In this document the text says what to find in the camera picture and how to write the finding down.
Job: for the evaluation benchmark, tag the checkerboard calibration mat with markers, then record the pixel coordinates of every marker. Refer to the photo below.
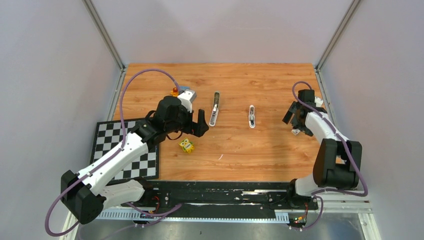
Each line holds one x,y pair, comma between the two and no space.
108,134

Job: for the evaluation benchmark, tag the yellow owl toy block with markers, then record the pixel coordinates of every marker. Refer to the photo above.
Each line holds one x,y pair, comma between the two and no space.
187,146

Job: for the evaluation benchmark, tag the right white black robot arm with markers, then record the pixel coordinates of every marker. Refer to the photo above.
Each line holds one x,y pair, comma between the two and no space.
338,159

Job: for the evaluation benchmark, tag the orange toy car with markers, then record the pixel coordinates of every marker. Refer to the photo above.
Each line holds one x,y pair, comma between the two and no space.
176,92

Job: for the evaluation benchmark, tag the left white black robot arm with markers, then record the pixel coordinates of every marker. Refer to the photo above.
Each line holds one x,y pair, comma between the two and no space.
109,162

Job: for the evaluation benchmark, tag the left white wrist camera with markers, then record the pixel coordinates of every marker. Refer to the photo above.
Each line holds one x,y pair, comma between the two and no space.
187,97

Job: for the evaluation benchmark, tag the white staple box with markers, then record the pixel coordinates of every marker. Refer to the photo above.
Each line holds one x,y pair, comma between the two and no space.
295,132

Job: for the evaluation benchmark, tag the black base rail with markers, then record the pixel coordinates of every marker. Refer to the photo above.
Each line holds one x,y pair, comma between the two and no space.
193,199

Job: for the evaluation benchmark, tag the small white stapler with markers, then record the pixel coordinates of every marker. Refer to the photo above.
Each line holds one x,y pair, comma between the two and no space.
251,117

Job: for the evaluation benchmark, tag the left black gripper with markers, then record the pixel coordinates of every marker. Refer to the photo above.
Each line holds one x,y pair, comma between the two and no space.
197,129

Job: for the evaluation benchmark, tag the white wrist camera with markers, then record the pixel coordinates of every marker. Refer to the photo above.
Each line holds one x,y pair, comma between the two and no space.
318,101
187,97

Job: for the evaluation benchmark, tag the grey white stapler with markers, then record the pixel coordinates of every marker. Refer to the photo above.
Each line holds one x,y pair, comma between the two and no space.
215,109

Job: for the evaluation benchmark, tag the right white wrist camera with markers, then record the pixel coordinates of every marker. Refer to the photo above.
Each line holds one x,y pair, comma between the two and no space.
318,101

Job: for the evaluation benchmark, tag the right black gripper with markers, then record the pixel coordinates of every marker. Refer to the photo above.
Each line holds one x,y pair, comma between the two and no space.
293,110

